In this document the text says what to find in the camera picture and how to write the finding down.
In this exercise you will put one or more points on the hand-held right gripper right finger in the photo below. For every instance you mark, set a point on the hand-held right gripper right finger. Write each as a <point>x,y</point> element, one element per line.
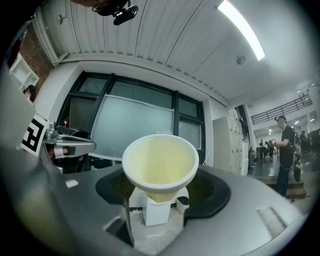
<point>237,212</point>

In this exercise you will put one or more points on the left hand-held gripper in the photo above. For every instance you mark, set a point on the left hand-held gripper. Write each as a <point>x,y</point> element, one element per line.
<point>31,135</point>

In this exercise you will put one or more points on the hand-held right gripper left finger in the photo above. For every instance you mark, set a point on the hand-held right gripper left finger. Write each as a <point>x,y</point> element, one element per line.
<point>75,212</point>

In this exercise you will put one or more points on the yellow cup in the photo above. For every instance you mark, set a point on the yellow cup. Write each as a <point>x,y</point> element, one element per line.
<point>160,162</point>

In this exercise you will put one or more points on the black office chair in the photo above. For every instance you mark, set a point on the black office chair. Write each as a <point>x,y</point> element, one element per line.
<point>75,165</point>

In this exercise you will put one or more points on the frosted white panel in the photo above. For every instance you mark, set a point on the frosted white panel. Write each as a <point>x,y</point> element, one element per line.
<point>132,125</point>

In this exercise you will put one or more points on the wooden step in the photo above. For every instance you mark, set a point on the wooden step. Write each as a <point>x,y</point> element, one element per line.
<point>295,187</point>

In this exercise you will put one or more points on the white locker cabinet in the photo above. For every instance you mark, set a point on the white locker cabinet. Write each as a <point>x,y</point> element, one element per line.
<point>226,145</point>

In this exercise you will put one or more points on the black hanging bag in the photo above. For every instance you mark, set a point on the black hanging bag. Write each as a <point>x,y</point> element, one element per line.
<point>297,167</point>

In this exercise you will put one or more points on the white ceiling pipes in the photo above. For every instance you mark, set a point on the white ceiling pipes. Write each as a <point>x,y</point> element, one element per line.
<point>50,42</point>

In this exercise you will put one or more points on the black metal railing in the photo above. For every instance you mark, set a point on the black metal railing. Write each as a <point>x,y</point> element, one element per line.
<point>280,110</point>

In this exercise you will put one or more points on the round ceiling detector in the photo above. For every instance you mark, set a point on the round ceiling detector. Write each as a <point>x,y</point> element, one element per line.
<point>241,60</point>
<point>60,19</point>

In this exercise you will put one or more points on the long ceiling light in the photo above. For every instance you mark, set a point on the long ceiling light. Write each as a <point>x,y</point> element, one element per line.
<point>241,30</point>

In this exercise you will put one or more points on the black window frame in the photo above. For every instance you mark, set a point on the black window frame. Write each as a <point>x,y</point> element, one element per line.
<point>110,82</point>

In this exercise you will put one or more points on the white wall shelf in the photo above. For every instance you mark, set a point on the white wall shelf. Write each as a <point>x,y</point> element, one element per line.
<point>22,72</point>

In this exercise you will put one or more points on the black head-worn camera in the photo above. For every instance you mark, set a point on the black head-worn camera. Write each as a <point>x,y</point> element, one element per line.
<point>123,15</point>

